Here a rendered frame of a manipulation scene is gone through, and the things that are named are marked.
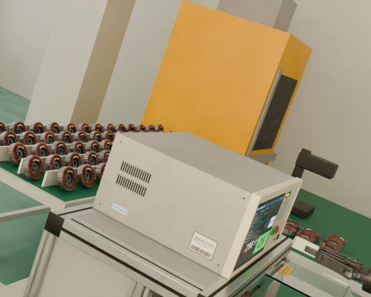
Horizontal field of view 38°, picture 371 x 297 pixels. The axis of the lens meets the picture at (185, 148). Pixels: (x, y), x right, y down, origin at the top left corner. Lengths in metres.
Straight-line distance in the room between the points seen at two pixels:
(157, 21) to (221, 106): 2.74
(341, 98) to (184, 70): 2.20
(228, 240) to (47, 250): 0.41
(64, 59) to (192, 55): 1.20
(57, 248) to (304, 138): 5.56
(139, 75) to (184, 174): 6.29
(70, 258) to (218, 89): 3.87
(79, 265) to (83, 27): 4.05
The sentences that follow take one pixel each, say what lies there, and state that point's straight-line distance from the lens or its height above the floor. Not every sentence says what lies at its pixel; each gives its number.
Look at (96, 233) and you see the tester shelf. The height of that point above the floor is 1.11.
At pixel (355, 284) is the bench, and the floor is 0.74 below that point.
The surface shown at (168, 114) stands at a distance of 5.21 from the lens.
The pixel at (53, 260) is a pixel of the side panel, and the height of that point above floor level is 1.01.
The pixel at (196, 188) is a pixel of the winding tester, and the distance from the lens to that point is 1.24.
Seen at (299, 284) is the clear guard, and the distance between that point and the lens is 1.56.
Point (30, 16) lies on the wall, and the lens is 8.69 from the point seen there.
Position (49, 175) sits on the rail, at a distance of 2.56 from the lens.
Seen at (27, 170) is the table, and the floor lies 0.80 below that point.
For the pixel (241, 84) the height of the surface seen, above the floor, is 1.39.
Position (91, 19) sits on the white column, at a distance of 5.14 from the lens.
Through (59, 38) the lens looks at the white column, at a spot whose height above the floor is 1.22.
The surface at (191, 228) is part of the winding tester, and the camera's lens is 1.26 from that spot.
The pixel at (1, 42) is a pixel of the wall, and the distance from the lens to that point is 9.00.
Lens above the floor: 1.57
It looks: 10 degrees down
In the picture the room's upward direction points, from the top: 20 degrees clockwise
